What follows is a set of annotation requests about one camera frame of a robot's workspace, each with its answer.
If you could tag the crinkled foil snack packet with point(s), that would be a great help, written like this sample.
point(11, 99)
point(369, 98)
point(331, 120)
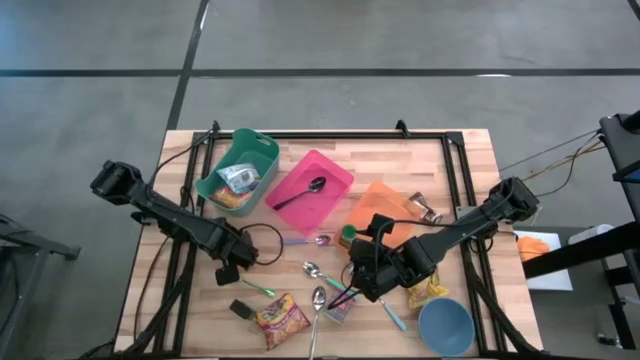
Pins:
point(240, 177)

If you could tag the white tray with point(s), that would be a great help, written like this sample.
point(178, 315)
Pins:
point(550, 275)

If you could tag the red yellow snack packet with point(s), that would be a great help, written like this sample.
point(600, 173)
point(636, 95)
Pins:
point(227, 198)

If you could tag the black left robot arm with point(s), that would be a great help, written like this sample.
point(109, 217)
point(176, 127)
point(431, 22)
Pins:
point(165, 215)

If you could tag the brown snack packet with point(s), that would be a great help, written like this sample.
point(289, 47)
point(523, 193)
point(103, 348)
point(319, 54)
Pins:
point(425, 207)

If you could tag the pink plastic bin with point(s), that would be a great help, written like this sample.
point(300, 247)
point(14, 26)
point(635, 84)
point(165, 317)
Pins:
point(310, 220)

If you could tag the green lid spice jar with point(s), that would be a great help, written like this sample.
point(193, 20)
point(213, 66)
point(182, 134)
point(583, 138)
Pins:
point(348, 231)

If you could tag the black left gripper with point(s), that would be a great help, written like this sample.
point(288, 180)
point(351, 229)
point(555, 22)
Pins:
point(230, 245)

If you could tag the orange cloth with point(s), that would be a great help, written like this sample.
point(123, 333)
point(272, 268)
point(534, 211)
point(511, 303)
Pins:
point(532, 248)

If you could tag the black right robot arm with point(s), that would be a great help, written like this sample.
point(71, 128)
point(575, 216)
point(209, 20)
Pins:
point(465, 225)

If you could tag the plain steel spoon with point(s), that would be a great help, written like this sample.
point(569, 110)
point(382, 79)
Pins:
point(318, 296)

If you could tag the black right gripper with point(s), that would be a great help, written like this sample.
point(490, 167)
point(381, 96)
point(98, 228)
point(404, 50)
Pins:
point(380, 270)

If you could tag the black table frame rails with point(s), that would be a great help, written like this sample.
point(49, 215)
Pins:
point(325, 135)

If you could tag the red spice tin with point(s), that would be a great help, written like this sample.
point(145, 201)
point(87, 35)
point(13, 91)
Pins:
point(341, 312)

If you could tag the black spoon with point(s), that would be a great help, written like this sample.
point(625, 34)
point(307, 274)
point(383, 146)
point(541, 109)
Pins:
point(316, 185)

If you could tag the orange red ramen packet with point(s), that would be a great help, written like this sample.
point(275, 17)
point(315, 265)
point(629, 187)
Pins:
point(282, 322)

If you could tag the white plastic container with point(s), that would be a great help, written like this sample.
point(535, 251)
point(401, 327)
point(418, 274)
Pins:
point(592, 232)

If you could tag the teal plastic bin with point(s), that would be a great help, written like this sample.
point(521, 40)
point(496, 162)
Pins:
point(250, 147)

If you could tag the yellow ramen packet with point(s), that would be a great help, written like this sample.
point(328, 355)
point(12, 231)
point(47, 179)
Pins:
point(425, 295)

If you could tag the blue bowl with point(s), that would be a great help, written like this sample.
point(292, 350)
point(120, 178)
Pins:
point(445, 327)

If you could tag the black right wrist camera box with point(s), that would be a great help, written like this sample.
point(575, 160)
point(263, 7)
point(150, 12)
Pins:
point(381, 224)

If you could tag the black metal stand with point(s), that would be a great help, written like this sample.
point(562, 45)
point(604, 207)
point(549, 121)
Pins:
point(45, 246)
point(575, 250)

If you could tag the beige plastic bin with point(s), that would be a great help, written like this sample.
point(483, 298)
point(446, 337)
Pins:
point(385, 202)

